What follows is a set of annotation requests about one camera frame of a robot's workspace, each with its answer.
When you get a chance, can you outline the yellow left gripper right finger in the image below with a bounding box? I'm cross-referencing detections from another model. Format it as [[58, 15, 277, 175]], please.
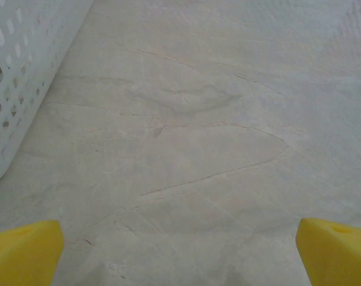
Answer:
[[295, 217, 361, 286]]

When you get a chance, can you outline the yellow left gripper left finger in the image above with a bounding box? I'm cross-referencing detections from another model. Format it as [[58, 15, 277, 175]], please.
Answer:
[[0, 219, 64, 286]]

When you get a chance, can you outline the white perforated plastic basket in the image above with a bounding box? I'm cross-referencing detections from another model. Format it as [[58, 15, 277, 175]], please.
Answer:
[[0, 0, 94, 186]]

